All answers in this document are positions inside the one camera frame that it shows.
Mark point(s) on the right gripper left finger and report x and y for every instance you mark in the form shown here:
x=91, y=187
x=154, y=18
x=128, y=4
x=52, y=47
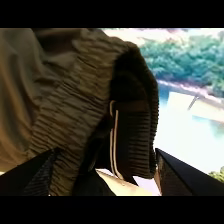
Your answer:
x=31, y=178

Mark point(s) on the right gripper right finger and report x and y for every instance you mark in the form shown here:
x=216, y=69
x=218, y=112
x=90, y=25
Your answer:
x=181, y=180

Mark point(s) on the grey-brown pants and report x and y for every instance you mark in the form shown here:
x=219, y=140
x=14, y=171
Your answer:
x=66, y=100

